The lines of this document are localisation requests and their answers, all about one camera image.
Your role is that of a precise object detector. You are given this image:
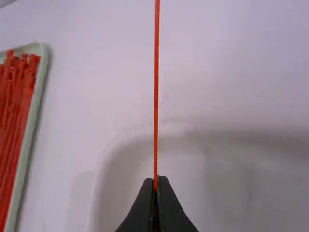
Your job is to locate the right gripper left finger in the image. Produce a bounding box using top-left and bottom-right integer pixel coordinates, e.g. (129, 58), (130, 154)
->
(115, 177), (155, 232)

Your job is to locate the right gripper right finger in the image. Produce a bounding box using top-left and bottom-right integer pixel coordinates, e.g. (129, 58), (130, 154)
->
(156, 175), (198, 232)

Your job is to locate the orange cable tie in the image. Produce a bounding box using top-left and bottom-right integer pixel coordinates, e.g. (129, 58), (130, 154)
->
(151, 0), (162, 232)

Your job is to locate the pale tray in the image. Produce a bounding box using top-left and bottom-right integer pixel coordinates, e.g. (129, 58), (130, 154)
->
(0, 42), (53, 232)

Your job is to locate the row of orange cable ties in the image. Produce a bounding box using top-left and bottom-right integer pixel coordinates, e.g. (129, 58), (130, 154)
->
(0, 49), (42, 213)

